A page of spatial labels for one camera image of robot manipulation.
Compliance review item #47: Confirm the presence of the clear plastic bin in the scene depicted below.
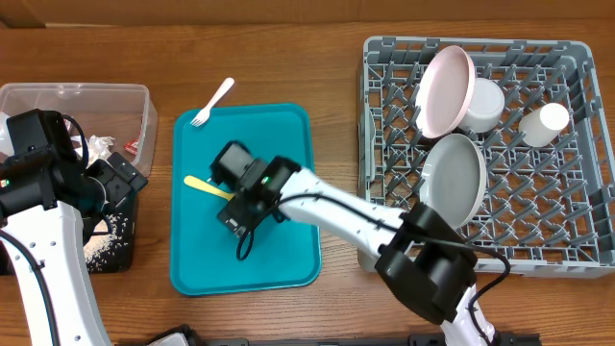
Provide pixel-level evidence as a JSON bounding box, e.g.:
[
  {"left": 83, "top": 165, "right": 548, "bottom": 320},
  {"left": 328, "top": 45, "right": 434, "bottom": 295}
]
[{"left": 1, "top": 83, "right": 158, "bottom": 177}]

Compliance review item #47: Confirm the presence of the grey plastic knife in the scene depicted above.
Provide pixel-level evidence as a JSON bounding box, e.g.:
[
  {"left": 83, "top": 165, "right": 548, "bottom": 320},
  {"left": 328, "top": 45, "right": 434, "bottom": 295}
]
[{"left": 365, "top": 111, "right": 376, "bottom": 183}]

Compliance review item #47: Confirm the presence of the grey dishwasher rack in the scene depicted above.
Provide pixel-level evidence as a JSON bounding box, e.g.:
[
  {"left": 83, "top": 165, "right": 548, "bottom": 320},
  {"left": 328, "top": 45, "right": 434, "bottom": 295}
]
[{"left": 357, "top": 37, "right": 614, "bottom": 278}]

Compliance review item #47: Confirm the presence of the pink round plate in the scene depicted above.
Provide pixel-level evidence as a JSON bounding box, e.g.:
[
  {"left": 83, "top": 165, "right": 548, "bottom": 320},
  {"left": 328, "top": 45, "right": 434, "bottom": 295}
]
[{"left": 415, "top": 46, "right": 476, "bottom": 138}]

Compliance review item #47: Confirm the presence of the white rice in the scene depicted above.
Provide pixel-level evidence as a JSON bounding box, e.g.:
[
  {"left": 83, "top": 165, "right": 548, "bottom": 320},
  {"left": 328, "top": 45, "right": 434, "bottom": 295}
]
[{"left": 84, "top": 212, "right": 131, "bottom": 273}]

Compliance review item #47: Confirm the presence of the grey round plate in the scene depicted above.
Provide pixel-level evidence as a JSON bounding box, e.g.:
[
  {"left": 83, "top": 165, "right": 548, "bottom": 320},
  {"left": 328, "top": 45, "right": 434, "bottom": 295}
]
[{"left": 419, "top": 134, "right": 487, "bottom": 229}]

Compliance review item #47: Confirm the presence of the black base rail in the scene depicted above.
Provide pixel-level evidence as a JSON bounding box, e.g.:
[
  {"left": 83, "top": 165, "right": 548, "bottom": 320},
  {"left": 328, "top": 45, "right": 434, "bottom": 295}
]
[{"left": 202, "top": 333, "right": 542, "bottom": 346}]

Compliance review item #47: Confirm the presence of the black plastic bin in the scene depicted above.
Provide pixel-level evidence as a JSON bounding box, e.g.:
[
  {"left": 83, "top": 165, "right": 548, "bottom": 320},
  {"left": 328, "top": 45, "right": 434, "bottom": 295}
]
[{"left": 84, "top": 197, "right": 138, "bottom": 274}]

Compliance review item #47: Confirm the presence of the red sauce packet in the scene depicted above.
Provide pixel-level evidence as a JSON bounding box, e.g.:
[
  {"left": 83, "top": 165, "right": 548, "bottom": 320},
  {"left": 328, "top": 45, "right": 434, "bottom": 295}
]
[{"left": 123, "top": 139, "right": 139, "bottom": 156}]

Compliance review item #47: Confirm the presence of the white plastic cup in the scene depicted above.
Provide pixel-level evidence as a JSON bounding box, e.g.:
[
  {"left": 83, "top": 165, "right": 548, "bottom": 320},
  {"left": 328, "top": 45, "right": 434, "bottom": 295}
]
[{"left": 518, "top": 103, "right": 570, "bottom": 147}]

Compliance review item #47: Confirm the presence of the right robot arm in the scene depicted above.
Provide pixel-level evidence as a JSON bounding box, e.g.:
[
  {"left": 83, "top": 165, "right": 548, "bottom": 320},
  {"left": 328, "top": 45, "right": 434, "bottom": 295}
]
[{"left": 210, "top": 141, "right": 498, "bottom": 345}]

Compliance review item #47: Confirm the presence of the grey bowl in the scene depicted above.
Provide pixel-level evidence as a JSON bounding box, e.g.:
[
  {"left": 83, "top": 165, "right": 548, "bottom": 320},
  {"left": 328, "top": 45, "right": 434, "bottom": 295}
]
[{"left": 458, "top": 78, "right": 504, "bottom": 134}]

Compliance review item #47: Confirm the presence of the white plastic fork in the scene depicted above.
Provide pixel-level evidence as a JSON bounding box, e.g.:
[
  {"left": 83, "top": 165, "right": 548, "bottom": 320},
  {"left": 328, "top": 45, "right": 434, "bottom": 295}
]
[{"left": 190, "top": 77, "right": 235, "bottom": 127}]

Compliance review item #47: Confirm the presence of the yellow plastic spoon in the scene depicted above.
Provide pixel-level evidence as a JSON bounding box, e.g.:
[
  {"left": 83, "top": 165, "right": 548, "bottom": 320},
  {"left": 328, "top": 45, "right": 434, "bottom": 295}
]
[{"left": 184, "top": 175, "right": 234, "bottom": 201}]

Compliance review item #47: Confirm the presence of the white napkin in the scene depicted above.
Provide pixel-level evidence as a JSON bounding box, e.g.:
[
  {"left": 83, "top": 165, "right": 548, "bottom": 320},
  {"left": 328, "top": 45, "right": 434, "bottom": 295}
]
[{"left": 86, "top": 136, "right": 115, "bottom": 164}]

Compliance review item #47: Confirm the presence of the teal plastic tray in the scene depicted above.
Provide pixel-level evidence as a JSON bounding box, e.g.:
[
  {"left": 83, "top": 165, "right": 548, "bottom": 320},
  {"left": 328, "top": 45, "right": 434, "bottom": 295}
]
[{"left": 169, "top": 104, "right": 322, "bottom": 296}]

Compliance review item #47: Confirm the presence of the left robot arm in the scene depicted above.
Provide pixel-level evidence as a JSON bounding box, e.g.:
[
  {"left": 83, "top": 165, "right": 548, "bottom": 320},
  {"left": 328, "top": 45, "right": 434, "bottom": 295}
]
[{"left": 1, "top": 109, "right": 147, "bottom": 345}]

